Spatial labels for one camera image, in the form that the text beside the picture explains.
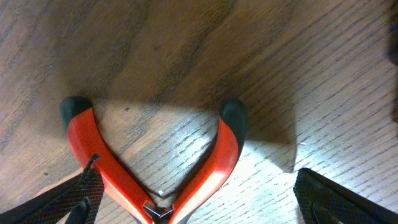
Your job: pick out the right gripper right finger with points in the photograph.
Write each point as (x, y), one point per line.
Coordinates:
(322, 200)

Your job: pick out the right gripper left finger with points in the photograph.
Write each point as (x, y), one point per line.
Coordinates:
(77, 199)

